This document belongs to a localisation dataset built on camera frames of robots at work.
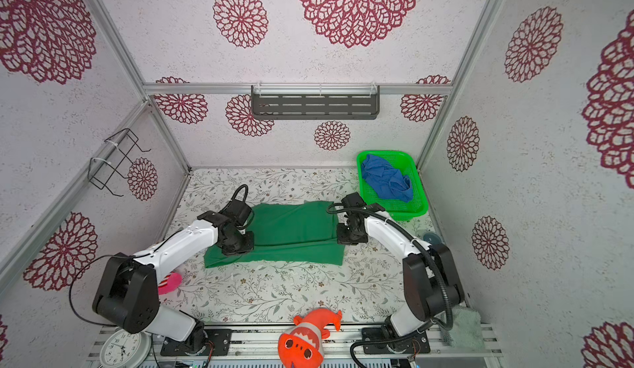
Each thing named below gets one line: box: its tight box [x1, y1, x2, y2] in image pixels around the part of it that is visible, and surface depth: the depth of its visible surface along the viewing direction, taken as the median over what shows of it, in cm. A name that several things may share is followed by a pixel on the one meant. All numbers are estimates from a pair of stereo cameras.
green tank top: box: [203, 199, 346, 269], surface depth 92 cm
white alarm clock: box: [99, 326, 152, 368], surface depth 71 cm
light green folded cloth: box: [440, 305, 485, 350], surface depth 75 cm
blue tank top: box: [361, 153, 413, 203], surface depth 115 cm
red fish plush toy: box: [277, 308, 343, 368], surface depth 68 cm
